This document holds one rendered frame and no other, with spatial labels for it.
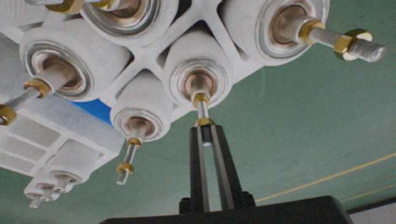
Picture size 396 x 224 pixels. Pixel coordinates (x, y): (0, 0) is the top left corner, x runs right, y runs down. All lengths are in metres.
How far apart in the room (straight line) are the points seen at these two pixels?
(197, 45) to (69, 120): 0.38
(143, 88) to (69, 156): 0.29
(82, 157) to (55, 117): 0.12
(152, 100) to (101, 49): 0.09
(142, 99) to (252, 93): 0.41
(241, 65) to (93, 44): 0.22
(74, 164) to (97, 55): 0.31
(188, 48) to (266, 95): 0.45
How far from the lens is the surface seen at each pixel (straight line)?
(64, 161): 0.46
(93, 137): 0.46
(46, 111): 0.46
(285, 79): 0.57
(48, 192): 0.59
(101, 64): 0.20
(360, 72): 0.78
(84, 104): 0.47
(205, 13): 0.23
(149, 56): 0.25
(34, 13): 0.28
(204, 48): 0.17
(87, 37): 0.22
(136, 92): 0.23
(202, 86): 0.16
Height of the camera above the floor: 0.41
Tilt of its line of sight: 49 degrees down
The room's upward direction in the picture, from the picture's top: 174 degrees clockwise
